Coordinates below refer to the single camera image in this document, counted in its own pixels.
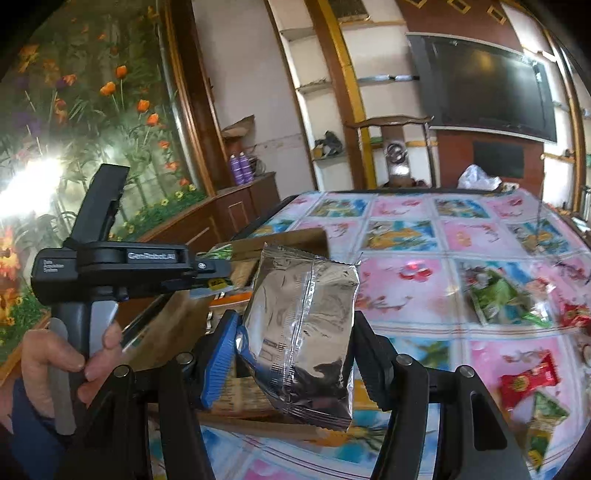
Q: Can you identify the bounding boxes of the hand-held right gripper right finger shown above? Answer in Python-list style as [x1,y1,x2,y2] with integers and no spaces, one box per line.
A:
[353,318,532,480]

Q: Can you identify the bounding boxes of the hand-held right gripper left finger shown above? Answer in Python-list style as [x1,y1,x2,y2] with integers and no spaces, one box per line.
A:
[60,311,241,480]

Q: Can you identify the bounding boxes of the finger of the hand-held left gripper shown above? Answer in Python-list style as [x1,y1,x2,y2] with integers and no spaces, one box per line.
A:
[187,261,232,278]

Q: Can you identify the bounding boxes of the silver foil snack packet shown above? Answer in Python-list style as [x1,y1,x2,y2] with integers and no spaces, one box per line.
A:
[235,244,362,433]

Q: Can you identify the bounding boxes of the large green snack packet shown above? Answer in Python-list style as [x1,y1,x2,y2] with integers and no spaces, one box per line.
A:
[464,267,552,329]

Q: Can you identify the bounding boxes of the person's left forearm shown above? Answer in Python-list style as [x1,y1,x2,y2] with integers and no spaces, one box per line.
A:
[0,376,68,480]

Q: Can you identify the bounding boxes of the person's left hand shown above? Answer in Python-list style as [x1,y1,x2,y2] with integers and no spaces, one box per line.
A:
[21,323,123,407]

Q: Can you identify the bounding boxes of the green yellow snack packet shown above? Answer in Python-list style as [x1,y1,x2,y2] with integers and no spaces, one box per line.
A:
[198,244,234,261]

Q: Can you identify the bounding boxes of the wooden cabinet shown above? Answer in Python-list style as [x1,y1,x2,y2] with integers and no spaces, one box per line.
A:
[115,172,281,259]

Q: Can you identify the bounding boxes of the printed fruit tablecloth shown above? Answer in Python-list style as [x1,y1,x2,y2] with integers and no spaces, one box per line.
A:
[198,187,591,480]

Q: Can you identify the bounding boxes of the small cardboard box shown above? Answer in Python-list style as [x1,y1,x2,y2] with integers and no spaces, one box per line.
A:
[221,115,256,139]

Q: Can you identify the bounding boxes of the red snack packet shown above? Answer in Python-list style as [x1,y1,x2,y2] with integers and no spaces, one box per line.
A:
[501,353,560,411]
[560,302,591,329]

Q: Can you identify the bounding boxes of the dark shoes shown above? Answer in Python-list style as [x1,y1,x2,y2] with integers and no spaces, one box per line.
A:
[313,130,345,160]

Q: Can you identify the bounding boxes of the green triangular snack packet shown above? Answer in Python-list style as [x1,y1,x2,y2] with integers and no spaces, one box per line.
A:
[525,391,570,472]

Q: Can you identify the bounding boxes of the wooden chair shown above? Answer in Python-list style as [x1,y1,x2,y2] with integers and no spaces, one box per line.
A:
[345,115,435,189]

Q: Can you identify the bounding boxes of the white plastic bag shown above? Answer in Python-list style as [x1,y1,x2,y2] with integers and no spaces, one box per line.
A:
[457,164,503,191]

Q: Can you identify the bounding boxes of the brown television cabinet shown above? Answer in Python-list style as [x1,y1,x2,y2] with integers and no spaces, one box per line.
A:
[436,127,546,190]

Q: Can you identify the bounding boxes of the black television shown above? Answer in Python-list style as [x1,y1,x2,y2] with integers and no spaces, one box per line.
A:
[406,32,560,145]

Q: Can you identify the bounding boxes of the flower wall painting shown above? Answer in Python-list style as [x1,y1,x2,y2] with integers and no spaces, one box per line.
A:
[0,0,211,370]

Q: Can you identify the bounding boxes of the wall shelf unit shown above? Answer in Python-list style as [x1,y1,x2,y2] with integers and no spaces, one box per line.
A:
[272,0,370,190]

